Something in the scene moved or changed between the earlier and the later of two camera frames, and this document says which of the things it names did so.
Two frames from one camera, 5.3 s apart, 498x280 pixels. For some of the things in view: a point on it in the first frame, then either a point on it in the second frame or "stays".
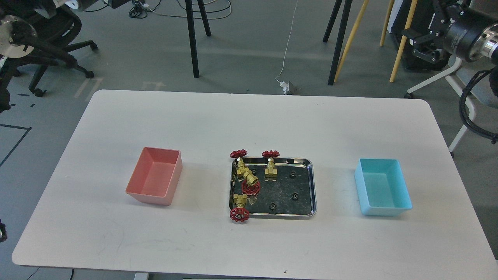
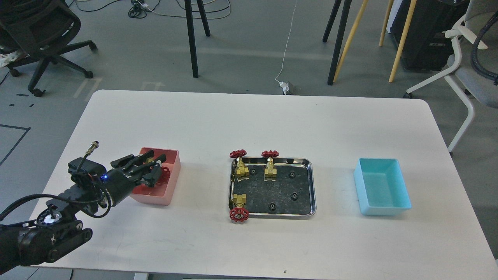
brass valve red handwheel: [251, 186] to [165, 175]
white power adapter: [286, 86] stays
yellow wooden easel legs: [388, 13] stays
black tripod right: [347, 8] stays
